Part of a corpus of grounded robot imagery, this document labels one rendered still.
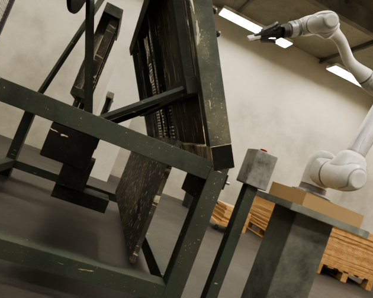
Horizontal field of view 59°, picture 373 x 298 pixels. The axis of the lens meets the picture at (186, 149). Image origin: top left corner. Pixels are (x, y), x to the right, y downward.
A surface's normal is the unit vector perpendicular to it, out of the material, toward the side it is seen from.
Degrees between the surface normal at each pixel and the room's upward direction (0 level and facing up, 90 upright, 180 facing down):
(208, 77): 90
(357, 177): 97
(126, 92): 90
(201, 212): 90
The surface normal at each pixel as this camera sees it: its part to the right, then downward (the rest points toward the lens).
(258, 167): 0.25, 0.04
